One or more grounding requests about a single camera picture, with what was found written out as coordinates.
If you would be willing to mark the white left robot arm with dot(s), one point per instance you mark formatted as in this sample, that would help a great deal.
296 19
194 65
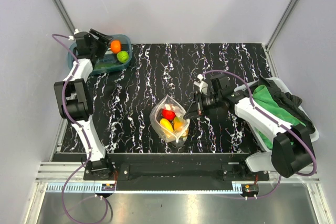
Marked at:
74 101

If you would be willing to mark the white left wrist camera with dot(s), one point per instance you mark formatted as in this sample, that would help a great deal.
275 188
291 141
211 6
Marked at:
72 37

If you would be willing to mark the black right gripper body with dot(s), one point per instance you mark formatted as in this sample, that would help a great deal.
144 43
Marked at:
210 102

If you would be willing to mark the yellow fake banana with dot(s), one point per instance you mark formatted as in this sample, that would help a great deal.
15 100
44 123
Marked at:
167 124

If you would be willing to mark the black cloth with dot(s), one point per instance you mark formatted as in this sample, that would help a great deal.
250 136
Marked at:
288 102

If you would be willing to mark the red fake apple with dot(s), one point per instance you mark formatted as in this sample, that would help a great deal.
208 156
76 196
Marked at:
168 114

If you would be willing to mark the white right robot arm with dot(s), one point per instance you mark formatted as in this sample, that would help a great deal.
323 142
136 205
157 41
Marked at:
292 151

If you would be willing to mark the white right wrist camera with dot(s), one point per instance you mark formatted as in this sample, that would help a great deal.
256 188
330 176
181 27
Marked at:
201 84

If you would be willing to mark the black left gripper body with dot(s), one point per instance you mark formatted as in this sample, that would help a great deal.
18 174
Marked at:
98 46

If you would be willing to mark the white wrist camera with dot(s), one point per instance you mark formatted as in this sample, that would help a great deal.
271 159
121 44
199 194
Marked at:
72 37
201 84

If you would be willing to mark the orange fake fruit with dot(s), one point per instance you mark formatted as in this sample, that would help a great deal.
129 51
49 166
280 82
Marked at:
115 46

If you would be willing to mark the green fake lime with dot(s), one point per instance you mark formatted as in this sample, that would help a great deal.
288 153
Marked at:
123 56

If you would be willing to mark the clear polka dot zip bag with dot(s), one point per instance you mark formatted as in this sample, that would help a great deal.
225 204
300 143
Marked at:
175 138

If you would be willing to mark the green cloth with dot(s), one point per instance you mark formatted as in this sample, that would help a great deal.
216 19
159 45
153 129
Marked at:
262 97

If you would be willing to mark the white laundry basket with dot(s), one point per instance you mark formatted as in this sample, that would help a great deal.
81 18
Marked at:
253 85

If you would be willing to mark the yellow green fake mango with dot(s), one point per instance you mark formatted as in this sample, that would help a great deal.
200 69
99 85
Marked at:
178 124

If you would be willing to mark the dark green fake cucumber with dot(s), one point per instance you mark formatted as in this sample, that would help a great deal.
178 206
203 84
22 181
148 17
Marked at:
102 65

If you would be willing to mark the blue transparent plastic container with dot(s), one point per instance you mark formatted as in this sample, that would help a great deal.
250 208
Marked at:
110 61

